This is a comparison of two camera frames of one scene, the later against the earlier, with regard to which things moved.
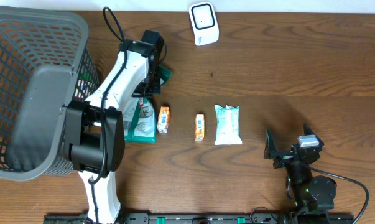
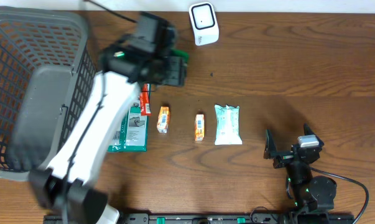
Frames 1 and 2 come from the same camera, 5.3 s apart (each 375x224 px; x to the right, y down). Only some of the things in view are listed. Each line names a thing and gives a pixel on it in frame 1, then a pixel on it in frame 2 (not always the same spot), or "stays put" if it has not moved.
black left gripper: [155, 89] → [180, 71]
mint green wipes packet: [227, 130] stays put
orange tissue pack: [199, 127] stays put
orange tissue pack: [163, 119] stays put
